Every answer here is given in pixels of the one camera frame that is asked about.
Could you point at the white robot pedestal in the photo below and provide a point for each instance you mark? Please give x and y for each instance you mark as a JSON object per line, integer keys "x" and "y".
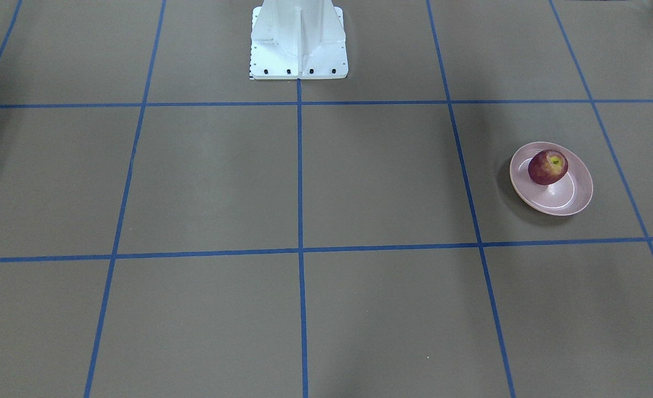
{"x": 298, "y": 40}

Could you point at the red apple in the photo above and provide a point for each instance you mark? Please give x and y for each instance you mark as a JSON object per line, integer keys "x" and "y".
{"x": 547, "y": 167}

